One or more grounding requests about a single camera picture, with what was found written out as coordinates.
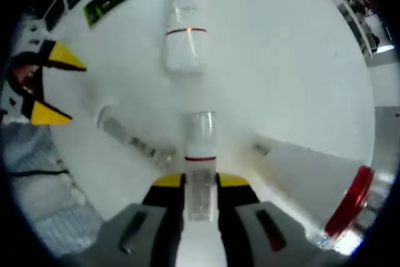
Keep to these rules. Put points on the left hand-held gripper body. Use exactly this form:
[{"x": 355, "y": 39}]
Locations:
[{"x": 29, "y": 34}]

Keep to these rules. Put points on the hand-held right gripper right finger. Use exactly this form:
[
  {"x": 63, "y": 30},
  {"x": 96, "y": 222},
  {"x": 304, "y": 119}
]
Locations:
[{"x": 281, "y": 235}]

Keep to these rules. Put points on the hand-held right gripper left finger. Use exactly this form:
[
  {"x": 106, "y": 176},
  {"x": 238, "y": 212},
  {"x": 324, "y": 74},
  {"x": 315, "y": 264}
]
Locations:
[{"x": 137, "y": 229}]

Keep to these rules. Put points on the clear skincare jar red lid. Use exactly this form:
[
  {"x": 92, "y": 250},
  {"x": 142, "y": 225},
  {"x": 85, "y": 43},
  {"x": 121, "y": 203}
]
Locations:
[{"x": 350, "y": 204}]

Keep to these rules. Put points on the clear skincare bottle white cap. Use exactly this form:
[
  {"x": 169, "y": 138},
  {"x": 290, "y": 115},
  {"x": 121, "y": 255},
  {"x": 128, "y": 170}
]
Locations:
[{"x": 131, "y": 139}]

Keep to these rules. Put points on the white skincare tube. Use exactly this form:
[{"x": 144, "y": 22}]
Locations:
[{"x": 184, "y": 45}]

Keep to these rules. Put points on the person's white knitted sweater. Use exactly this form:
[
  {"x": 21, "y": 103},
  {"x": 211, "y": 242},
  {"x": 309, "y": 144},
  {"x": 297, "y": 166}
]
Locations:
[{"x": 47, "y": 204}]

